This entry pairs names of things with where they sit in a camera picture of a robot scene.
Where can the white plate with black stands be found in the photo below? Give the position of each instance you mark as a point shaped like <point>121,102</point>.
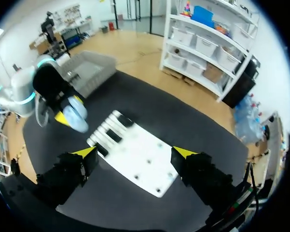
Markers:
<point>140,154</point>

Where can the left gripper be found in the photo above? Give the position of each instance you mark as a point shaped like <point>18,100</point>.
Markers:
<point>49,83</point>

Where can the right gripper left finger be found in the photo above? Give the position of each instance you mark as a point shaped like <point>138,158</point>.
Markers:
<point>72,171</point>

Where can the grey slotted basket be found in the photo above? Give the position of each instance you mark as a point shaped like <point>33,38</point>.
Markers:
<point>91,72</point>

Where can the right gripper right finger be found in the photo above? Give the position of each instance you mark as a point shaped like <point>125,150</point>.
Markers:
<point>197,171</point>

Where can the pale blue earbud case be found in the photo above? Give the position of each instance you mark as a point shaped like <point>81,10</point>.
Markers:
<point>76,116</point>

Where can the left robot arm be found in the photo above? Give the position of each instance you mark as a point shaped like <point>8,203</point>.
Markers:
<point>19,91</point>

